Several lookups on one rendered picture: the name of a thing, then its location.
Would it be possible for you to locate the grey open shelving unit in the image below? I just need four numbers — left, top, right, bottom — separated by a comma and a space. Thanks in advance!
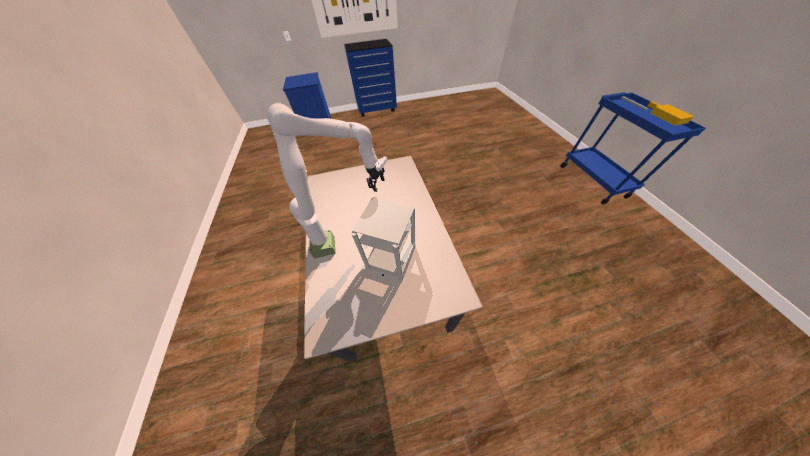
351, 197, 415, 281

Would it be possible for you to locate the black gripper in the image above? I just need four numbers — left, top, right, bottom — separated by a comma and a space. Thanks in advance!
365, 167, 385, 192

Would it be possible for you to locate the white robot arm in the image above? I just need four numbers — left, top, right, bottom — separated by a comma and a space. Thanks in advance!
267, 103, 388, 245

